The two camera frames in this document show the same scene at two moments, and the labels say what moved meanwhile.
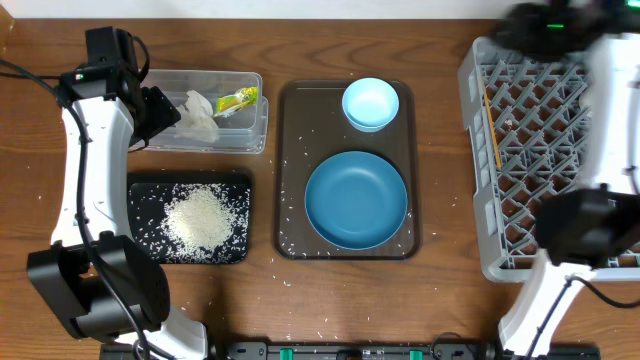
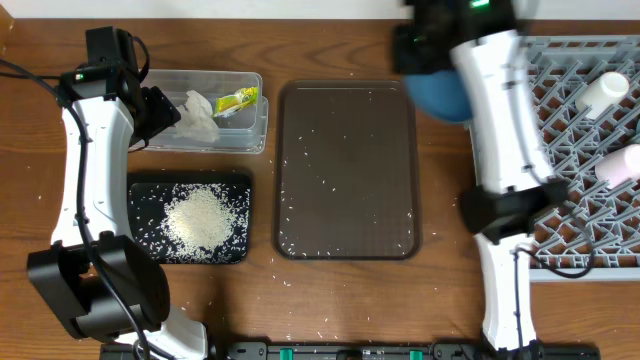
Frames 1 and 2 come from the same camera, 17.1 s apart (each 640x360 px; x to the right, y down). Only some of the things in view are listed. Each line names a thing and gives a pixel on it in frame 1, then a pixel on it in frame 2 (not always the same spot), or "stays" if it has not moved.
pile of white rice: [199, 220] stays
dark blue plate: [356, 200] → [441, 93]
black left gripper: [161, 112] stays
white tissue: [196, 119] stays
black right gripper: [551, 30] → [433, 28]
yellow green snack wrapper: [227, 105] stays
